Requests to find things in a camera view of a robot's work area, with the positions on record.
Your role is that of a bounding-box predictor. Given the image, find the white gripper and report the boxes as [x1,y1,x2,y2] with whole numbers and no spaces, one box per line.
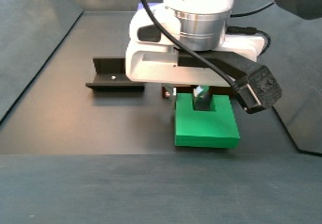
[126,4,265,110]

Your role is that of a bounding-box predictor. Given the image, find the green U-shaped block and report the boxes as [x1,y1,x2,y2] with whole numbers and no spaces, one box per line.
[176,93,241,149]

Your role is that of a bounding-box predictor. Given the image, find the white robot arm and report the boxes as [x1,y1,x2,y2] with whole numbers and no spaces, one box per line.
[126,0,322,113]

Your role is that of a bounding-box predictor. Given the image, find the black angle fixture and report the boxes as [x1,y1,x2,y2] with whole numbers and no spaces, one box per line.
[86,57,145,91]

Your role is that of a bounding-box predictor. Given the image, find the brown T-shaped block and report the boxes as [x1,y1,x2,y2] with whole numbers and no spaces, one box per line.
[161,85,233,98]

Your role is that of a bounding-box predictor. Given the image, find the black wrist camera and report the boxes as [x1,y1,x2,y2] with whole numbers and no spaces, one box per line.
[178,50,284,115]

